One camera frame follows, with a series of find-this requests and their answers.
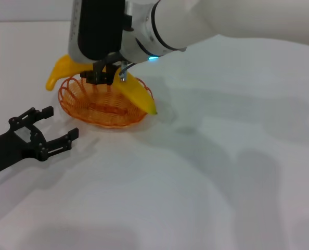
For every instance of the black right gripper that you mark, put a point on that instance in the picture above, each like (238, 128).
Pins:
(100, 28)

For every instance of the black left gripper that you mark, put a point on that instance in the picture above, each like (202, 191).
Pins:
(11, 148)

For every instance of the yellow banana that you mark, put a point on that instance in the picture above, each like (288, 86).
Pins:
(136, 93)

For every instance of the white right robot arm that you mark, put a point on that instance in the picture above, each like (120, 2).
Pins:
(196, 20)

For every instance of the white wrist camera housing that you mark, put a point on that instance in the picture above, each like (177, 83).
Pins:
(74, 44)

